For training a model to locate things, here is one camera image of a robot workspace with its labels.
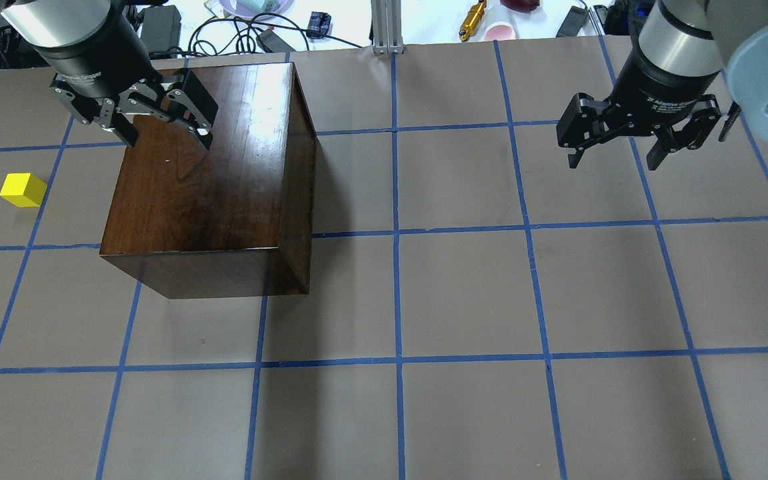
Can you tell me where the small blue black device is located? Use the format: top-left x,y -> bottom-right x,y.
305,11 -> 332,40

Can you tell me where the yellow cube block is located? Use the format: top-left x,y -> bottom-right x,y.
0,172 -> 47,209

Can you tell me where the pink cup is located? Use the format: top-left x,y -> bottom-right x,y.
481,21 -> 518,41

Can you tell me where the aluminium frame post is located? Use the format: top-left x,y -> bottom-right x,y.
371,0 -> 405,55

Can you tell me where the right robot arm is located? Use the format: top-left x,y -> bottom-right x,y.
557,1 -> 768,171

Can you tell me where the purple bowl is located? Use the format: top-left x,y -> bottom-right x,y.
219,0 -> 295,19

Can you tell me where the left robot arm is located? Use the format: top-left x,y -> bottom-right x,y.
0,1 -> 219,149

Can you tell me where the gold metal cylinder tool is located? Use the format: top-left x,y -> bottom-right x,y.
457,0 -> 487,43

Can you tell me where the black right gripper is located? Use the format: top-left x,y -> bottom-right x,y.
557,47 -> 721,171

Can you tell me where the black power brick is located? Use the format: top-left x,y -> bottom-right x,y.
557,6 -> 589,37

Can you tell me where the dark wooden drawer cabinet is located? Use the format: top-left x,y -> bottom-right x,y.
99,63 -> 318,299

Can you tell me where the black cable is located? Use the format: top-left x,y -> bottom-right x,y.
187,13 -> 365,57

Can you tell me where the black power adapter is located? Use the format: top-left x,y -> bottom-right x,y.
137,4 -> 182,55

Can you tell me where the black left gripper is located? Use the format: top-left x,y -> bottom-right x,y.
36,15 -> 219,150

